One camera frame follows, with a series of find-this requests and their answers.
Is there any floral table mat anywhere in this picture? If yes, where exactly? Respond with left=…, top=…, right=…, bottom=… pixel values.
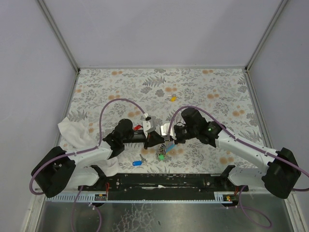
left=67, top=68, right=265, bottom=174

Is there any red tag key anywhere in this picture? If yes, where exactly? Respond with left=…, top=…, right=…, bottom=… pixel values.
left=133, top=125, right=142, bottom=131

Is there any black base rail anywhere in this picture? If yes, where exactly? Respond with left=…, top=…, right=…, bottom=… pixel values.
left=82, top=174, right=242, bottom=201

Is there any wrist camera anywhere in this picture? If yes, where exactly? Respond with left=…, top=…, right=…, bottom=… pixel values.
left=142, top=116, right=156, bottom=135
left=160, top=123, right=176, bottom=141

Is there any white cloth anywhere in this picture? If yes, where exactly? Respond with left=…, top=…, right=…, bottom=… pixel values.
left=58, top=117, right=119, bottom=177

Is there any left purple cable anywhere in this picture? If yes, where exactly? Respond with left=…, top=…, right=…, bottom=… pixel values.
left=29, top=98, right=148, bottom=196

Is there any blue tag key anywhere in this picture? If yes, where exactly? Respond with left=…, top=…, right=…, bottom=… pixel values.
left=132, top=154, right=147, bottom=166

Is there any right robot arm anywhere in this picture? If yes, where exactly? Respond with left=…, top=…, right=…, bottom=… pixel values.
left=160, top=107, right=301, bottom=199

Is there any yellow tag key far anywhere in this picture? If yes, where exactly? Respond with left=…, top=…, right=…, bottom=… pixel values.
left=168, top=94, right=177, bottom=102

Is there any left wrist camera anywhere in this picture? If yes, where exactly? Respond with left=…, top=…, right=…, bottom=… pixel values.
left=142, top=116, right=156, bottom=135

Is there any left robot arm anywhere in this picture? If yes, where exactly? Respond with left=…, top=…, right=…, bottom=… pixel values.
left=29, top=117, right=165, bottom=198

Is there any grey keyring holder strap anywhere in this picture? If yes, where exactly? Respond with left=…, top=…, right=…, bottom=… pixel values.
left=156, top=141, right=178, bottom=162

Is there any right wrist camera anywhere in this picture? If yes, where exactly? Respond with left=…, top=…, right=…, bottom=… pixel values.
left=160, top=123, right=176, bottom=141

